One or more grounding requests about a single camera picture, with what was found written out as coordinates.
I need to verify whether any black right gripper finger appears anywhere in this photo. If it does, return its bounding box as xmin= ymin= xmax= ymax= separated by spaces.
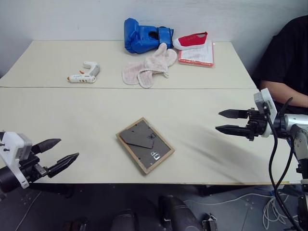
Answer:
xmin=215 ymin=125 xmax=250 ymax=139
xmin=218 ymin=109 xmax=249 ymax=120

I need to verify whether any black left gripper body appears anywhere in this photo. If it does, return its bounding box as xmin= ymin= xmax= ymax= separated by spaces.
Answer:
xmin=18 ymin=152 xmax=50 ymax=183

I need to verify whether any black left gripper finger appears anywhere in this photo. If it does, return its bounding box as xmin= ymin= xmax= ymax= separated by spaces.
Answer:
xmin=46 ymin=152 xmax=80 ymax=179
xmin=31 ymin=138 xmax=62 ymax=155

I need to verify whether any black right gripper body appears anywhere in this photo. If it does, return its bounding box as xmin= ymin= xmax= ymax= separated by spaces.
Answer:
xmin=245 ymin=102 xmax=269 ymax=142

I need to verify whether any orange document folder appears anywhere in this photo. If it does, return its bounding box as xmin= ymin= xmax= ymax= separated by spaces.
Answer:
xmin=178 ymin=39 xmax=215 ymax=67

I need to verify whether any person in black shirt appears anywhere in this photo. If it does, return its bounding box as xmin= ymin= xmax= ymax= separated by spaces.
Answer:
xmin=253 ymin=15 xmax=308 ymax=115

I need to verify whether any white orange glue gun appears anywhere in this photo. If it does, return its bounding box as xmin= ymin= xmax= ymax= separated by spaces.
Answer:
xmin=67 ymin=61 xmax=101 ymax=84

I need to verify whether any red white canvas shoe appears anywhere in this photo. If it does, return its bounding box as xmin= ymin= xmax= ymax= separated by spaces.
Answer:
xmin=173 ymin=31 xmax=208 ymax=51

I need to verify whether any dark rounded robot leg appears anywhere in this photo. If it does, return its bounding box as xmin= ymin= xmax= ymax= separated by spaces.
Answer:
xmin=112 ymin=209 xmax=140 ymax=231
xmin=157 ymin=194 xmax=204 ymax=231

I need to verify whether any pink white cloth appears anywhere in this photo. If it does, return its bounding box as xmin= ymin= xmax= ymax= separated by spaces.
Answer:
xmin=122 ymin=42 xmax=178 ymax=89

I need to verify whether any blue boxing glove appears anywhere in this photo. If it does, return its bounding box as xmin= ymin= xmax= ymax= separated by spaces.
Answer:
xmin=124 ymin=17 xmax=174 ymax=54

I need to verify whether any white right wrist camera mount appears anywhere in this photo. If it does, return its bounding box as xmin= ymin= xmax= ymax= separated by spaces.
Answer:
xmin=254 ymin=88 xmax=278 ymax=138

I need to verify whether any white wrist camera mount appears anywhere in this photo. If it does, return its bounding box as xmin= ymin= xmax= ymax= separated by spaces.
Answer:
xmin=0 ymin=131 xmax=33 ymax=189
xmin=254 ymin=88 xmax=278 ymax=138

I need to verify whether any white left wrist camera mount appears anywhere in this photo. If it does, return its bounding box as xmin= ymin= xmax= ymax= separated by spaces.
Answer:
xmin=0 ymin=131 xmax=33 ymax=189

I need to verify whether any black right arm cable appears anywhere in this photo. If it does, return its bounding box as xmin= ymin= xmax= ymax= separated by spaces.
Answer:
xmin=264 ymin=97 xmax=304 ymax=231

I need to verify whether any wooden picture frame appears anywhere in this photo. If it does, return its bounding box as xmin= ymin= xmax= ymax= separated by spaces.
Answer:
xmin=115 ymin=117 xmax=176 ymax=176

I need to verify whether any white floor cable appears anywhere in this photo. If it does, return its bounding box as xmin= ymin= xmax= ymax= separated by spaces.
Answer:
xmin=182 ymin=190 xmax=301 ymax=230

